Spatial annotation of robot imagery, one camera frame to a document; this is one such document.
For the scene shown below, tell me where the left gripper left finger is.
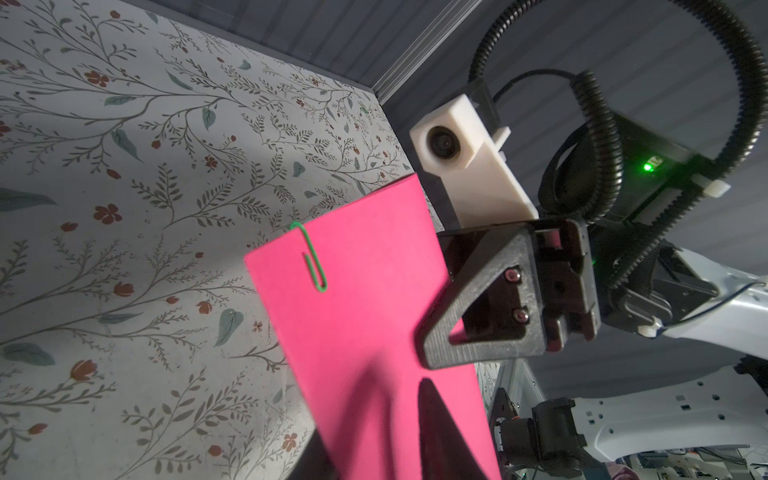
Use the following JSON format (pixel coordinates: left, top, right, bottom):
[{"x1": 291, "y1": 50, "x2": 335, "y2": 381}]
[{"x1": 286, "y1": 430, "x2": 336, "y2": 480}]

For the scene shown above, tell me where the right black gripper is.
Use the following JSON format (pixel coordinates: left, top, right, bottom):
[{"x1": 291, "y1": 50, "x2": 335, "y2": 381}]
[{"x1": 419, "y1": 218, "x2": 718, "y2": 370}]

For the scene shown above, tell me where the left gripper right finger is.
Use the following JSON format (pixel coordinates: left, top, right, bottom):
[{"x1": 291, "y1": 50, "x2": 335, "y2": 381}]
[{"x1": 418, "y1": 379, "x2": 486, "y2": 480}]

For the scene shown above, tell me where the magenta paper sheet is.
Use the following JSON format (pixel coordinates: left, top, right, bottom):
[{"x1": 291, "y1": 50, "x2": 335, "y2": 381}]
[{"x1": 245, "y1": 175, "x2": 499, "y2": 479}]

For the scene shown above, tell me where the green paperclip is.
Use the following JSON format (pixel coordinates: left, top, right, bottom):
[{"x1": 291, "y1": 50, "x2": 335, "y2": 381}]
[{"x1": 290, "y1": 221, "x2": 328, "y2": 293}]

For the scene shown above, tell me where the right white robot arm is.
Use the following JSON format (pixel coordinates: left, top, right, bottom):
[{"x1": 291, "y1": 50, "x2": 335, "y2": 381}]
[{"x1": 416, "y1": 218, "x2": 767, "y2": 477}]

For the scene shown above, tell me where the black corrugated cable conduit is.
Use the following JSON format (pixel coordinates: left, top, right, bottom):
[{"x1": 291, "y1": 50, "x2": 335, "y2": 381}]
[{"x1": 467, "y1": 0, "x2": 768, "y2": 289}]

